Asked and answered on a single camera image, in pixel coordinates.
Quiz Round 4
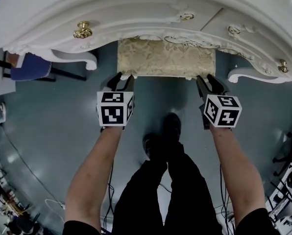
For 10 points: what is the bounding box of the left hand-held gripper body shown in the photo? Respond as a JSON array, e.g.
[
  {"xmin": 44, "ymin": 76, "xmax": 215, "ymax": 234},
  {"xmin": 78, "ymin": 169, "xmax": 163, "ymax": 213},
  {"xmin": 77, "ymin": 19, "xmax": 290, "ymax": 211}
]
[{"xmin": 96, "ymin": 80, "xmax": 136, "ymax": 127}]

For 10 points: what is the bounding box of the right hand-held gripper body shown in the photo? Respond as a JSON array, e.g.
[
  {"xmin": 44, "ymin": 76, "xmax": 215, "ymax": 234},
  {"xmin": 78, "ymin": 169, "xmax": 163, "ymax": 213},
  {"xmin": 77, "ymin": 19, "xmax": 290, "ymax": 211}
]
[{"xmin": 198, "ymin": 94, "xmax": 243, "ymax": 130}]

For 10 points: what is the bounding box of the cream upholstered stool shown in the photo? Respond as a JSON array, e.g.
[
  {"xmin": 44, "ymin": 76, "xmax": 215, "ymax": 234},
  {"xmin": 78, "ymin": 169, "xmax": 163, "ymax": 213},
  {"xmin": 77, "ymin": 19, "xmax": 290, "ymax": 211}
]
[{"xmin": 117, "ymin": 37, "xmax": 217, "ymax": 81}]

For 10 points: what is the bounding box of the white ornate dressing table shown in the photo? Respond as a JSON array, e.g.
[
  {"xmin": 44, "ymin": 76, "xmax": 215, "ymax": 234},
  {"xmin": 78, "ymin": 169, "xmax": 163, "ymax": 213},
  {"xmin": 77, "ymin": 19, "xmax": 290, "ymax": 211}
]
[{"xmin": 0, "ymin": 0, "xmax": 292, "ymax": 85}]

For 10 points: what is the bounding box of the person's left forearm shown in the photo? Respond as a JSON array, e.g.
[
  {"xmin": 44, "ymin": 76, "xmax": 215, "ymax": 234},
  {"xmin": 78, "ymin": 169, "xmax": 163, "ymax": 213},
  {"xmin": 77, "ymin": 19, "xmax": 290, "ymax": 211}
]
[{"xmin": 64, "ymin": 125, "xmax": 123, "ymax": 230}]

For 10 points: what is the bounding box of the person's right forearm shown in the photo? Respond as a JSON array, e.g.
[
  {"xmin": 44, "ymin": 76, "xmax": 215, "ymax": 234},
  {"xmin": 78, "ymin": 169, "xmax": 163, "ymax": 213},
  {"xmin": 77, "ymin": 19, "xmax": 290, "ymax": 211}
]
[{"xmin": 209, "ymin": 127, "xmax": 268, "ymax": 227}]

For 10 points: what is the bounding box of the person's right black shoe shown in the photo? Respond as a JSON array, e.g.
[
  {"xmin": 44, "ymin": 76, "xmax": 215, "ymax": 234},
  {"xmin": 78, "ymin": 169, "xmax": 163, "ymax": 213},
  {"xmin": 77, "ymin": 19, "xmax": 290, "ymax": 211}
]
[{"xmin": 163, "ymin": 112, "xmax": 182, "ymax": 144}]

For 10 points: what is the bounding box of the person's black shoe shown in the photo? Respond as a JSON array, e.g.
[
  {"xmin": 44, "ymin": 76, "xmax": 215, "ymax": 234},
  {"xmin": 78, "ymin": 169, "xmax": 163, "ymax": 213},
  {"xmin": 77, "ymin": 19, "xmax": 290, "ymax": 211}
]
[
  {"xmin": 163, "ymin": 112, "xmax": 182, "ymax": 144},
  {"xmin": 143, "ymin": 133, "xmax": 166, "ymax": 160}
]

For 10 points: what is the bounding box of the person's left black shoe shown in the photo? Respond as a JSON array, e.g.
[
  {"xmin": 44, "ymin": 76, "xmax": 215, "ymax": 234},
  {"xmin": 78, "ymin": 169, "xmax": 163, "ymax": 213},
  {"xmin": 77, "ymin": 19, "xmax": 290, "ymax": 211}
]
[{"xmin": 143, "ymin": 133, "xmax": 166, "ymax": 160}]

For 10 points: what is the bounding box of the black office chair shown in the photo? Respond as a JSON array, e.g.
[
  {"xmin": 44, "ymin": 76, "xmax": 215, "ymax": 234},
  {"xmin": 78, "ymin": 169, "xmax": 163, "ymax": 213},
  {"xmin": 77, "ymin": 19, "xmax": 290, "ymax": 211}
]
[{"xmin": 272, "ymin": 131, "xmax": 292, "ymax": 178}]

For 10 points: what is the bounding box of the blue chair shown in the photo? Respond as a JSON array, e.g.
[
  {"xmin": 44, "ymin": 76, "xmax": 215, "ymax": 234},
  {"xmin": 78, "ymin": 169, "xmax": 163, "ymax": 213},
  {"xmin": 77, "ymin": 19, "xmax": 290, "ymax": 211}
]
[{"xmin": 0, "ymin": 52, "xmax": 88, "ymax": 82}]

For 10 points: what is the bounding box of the person's black clothing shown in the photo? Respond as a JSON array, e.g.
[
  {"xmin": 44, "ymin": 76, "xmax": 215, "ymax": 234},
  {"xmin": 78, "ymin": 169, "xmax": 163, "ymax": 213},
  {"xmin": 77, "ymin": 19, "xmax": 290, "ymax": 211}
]
[{"xmin": 62, "ymin": 141, "xmax": 281, "ymax": 235}]

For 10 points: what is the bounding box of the black cable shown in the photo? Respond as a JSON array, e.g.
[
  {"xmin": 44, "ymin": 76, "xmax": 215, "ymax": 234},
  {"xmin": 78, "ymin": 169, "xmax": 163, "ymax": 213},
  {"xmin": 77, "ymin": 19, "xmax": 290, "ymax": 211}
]
[
  {"xmin": 100, "ymin": 160, "xmax": 115, "ymax": 235},
  {"xmin": 219, "ymin": 163, "xmax": 236, "ymax": 235}
]

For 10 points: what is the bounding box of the white power cable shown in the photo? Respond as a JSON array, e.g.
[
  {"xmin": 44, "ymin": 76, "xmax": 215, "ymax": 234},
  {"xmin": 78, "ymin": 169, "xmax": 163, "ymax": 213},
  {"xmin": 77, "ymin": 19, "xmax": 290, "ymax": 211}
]
[{"xmin": 45, "ymin": 198, "xmax": 66, "ymax": 230}]

